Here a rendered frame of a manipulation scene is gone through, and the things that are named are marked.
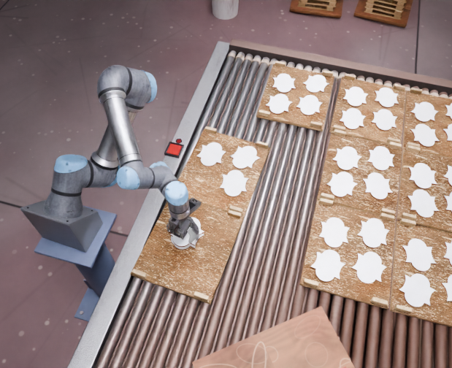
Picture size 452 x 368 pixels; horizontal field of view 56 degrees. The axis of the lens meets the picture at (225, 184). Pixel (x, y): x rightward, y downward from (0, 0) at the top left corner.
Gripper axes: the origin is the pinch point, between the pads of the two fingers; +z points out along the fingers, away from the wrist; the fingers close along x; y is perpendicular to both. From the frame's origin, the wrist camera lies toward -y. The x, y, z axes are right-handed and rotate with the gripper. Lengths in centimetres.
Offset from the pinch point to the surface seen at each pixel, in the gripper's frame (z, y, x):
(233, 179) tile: 5.7, -35.4, 2.4
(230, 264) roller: 8.1, 0.7, 21.2
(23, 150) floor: 101, -36, -179
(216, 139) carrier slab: 7, -53, -17
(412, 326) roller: 8, -12, 94
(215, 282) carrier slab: 6.5, 10.8, 19.9
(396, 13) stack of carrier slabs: 87, -326, 19
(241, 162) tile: 5.8, -46.1, 0.9
